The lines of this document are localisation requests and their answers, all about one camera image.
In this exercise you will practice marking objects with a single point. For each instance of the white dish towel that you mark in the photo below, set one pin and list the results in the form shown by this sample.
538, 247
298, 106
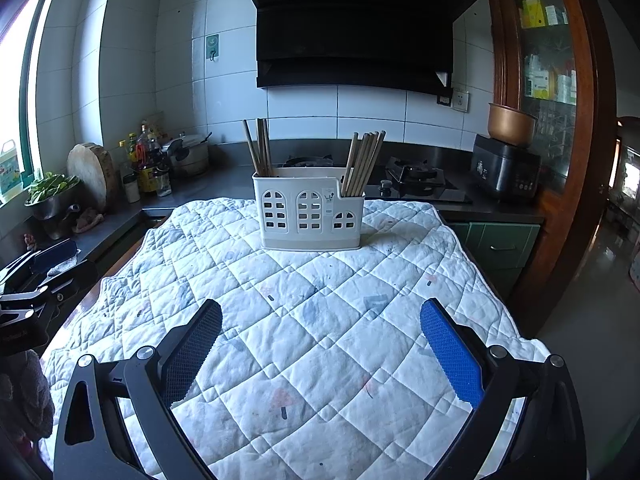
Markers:
67, 266

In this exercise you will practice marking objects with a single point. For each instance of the plastic jug colourful label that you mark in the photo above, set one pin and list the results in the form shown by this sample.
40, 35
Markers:
10, 170

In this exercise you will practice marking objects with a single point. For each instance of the oil bottle yellow cap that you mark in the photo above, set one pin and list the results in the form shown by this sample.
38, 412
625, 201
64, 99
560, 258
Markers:
126, 160

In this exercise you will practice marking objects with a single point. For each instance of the wooden glass-door cabinet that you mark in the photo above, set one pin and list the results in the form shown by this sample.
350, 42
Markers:
585, 110

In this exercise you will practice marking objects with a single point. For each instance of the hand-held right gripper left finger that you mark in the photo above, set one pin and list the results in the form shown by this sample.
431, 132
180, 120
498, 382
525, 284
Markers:
200, 342

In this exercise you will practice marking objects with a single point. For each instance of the green leafy vegetables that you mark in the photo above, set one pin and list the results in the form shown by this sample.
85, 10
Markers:
50, 185

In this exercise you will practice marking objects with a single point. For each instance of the white quilted blanket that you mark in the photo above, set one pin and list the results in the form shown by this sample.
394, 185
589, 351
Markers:
325, 335

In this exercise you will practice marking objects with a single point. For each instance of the round wooden cutting board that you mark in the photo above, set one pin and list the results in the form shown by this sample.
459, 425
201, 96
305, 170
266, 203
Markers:
87, 175

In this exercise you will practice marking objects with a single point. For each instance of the person's left forearm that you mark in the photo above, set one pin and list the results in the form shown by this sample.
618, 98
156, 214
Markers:
30, 395

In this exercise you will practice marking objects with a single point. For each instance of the small white jar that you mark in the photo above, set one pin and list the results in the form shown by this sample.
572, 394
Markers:
131, 189

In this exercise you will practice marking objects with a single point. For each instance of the black stove knob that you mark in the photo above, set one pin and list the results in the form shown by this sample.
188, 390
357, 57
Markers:
386, 187

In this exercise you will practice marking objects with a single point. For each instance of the yellow box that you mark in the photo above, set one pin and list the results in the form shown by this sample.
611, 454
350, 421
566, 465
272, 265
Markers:
533, 12

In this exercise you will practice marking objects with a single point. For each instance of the ginger root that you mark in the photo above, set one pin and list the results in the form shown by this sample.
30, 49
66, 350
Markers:
89, 220

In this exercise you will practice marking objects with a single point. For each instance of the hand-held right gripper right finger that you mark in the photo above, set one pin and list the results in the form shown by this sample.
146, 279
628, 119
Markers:
450, 357

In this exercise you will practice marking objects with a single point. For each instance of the dark sauce bottle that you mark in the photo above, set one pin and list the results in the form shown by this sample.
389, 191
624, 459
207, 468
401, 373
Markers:
146, 147

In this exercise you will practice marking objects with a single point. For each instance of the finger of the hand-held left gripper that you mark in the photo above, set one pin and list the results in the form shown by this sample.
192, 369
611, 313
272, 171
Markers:
75, 277
55, 255

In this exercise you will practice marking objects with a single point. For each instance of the white plastic utensil holder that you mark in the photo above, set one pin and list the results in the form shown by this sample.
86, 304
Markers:
310, 240

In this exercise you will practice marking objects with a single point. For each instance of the black gas stove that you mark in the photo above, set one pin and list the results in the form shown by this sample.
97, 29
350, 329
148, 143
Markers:
425, 192

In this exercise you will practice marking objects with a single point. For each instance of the yellow label jar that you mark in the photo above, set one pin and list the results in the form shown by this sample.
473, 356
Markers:
148, 180

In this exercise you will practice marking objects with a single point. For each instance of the white wall socket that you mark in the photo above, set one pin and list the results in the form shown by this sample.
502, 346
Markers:
461, 101

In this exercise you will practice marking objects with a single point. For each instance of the metal pot with lid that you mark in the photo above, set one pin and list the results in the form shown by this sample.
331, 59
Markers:
190, 157

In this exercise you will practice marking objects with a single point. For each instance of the black rice cooker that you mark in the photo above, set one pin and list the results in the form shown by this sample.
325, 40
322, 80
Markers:
500, 170

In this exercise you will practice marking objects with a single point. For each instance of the clear glass jar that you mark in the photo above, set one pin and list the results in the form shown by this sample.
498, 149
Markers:
163, 182

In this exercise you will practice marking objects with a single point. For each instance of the green base cabinet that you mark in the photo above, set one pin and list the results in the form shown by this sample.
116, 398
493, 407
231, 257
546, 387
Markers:
500, 245

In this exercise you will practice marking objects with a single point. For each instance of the black range hood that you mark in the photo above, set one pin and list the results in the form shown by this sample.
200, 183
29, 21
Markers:
350, 35

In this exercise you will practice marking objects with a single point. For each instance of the green white carton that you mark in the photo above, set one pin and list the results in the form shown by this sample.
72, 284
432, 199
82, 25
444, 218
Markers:
537, 82

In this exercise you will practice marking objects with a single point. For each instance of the window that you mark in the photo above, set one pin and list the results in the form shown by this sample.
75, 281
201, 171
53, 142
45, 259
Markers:
20, 85

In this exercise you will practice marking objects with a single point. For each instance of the black wall switch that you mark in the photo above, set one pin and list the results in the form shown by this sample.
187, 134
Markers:
444, 99

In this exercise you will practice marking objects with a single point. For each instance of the copper-coloured cooker pot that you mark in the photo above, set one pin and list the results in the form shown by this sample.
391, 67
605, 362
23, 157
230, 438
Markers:
512, 125

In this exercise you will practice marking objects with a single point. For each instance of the green wall hook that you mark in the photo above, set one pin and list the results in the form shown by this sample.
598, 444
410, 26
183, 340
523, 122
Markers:
212, 42

